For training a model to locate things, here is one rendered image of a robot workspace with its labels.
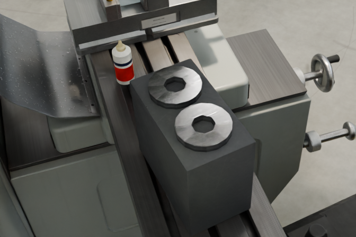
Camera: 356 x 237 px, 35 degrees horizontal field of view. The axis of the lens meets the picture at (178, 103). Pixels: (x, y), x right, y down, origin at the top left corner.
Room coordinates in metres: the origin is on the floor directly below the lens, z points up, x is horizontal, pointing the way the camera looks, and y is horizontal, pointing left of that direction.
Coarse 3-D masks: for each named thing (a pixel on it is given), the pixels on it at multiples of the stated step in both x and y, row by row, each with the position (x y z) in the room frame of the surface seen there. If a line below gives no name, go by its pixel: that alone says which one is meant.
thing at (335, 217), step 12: (336, 204) 0.75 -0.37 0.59; (348, 204) 0.75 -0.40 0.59; (312, 216) 0.72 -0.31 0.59; (324, 216) 0.70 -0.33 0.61; (336, 216) 0.71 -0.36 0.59; (348, 216) 0.71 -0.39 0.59; (288, 228) 0.69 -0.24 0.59; (300, 228) 0.68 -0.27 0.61; (312, 228) 0.65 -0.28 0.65; (324, 228) 0.67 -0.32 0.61; (336, 228) 0.68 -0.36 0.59; (348, 228) 0.68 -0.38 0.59
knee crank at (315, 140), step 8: (344, 128) 1.05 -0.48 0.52; (352, 128) 1.03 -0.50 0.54; (312, 136) 1.01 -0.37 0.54; (320, 136) 1.02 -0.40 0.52; (328, 136) 1.02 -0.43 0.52; (336, 136) 1.02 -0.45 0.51; (352, 136) 1.02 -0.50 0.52; (304, 144) 1.00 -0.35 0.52; (312, 144) 0.99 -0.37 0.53; (320, 144) 0.99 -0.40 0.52
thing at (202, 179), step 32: (192, 64) 0.72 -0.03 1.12; (160, 96) 0.63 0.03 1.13; (192, 96) 0.63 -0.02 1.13; (160, 128) 0.58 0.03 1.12; (192, 128) 0.56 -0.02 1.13; (224, 128) 0.56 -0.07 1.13; (160, 160) 0.59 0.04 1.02; (192, 160) 0.51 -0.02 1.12; (224, 160) 0.51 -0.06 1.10; (192, 192) 0.49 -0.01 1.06; (224, 192) 0.52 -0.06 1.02; (192, 224) 0.49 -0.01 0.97
